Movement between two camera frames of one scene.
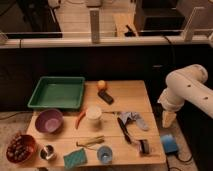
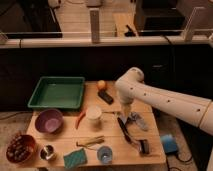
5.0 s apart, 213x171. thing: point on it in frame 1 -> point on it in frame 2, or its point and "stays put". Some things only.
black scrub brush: x=144 y=146 stays put
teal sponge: x=76 y=158 stays put
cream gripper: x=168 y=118 -> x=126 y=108
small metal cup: x=47 y=152 stays put
